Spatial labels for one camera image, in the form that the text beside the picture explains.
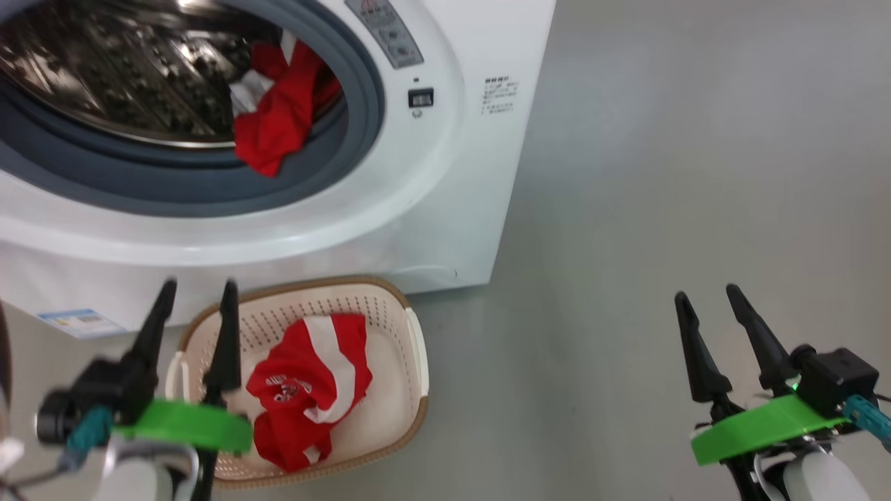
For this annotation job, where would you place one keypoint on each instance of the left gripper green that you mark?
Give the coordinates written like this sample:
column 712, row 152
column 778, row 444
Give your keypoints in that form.
column 188, row 424

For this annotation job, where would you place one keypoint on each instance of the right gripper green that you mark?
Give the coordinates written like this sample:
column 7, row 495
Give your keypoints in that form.
column 759, row 428

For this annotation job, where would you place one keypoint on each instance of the red Bulls basketball jersey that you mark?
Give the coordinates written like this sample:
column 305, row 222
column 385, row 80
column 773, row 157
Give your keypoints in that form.
column 306, row 390

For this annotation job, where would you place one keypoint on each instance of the red and white garment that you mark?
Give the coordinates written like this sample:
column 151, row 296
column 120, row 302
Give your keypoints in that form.
column 278, row 125

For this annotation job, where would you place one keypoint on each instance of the grey rubber door gasket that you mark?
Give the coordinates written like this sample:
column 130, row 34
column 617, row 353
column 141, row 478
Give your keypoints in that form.
column 174, row 188

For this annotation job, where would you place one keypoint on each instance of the cream laundry basket brown rim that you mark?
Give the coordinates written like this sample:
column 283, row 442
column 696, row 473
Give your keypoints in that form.
column 390, row 362

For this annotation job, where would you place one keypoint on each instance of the white front-load washing machine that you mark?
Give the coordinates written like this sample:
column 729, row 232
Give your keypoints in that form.
column 418, row 209

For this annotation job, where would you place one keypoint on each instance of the black door lock socket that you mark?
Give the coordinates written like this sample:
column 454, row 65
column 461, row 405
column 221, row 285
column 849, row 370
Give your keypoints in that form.
column 421, row 97

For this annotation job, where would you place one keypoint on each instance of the blue energy label sticker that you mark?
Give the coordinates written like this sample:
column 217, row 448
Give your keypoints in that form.
column 82, row 323

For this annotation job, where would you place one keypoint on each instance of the perforated steel washer drum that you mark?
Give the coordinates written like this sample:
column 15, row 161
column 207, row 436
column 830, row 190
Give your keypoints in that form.
column 104, row 69

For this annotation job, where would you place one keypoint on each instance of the small printed text sticker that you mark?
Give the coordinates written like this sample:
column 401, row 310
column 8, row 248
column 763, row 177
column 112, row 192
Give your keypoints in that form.
column 501, row 95

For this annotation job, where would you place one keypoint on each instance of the grey warning label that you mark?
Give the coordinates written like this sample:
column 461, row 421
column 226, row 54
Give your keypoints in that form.
column 386, row 31

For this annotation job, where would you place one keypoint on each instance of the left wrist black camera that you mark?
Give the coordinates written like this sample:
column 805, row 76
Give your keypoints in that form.
column 104, row 390

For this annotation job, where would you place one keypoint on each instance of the wrist black camera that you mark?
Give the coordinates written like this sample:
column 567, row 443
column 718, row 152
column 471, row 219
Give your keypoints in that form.
column 835, row 379
column 104, row 390

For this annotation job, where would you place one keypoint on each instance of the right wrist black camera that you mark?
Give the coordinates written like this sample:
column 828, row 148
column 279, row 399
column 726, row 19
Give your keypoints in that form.
column 835, row 379

